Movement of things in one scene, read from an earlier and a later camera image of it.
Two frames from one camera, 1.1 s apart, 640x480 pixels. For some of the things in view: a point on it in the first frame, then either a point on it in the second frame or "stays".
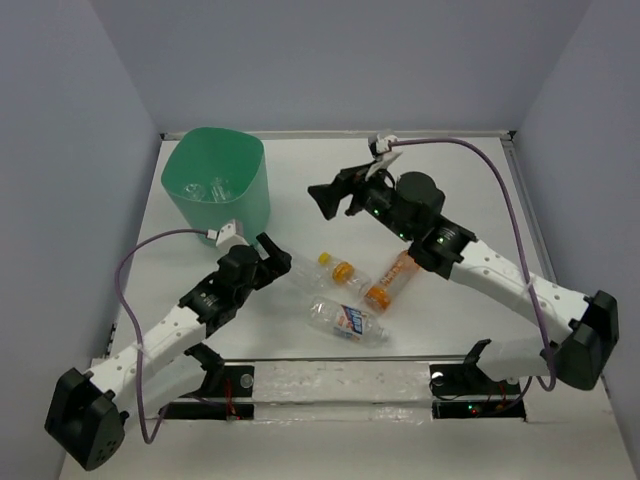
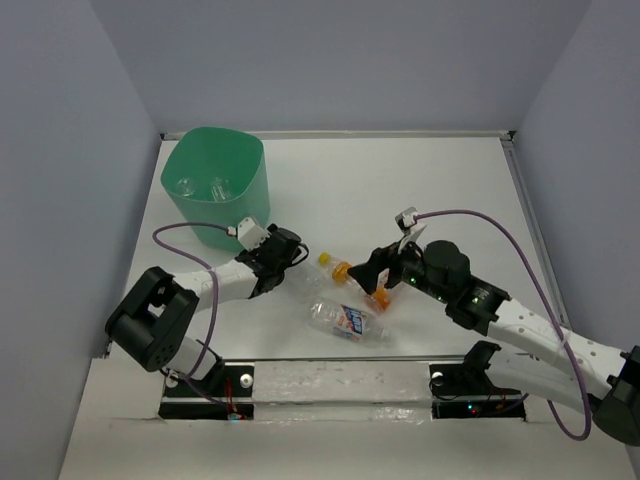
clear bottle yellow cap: (346, 274) stays
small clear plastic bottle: (220, 190) stays
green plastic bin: (214, 175) stays
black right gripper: (352, 182) → (367, 274)
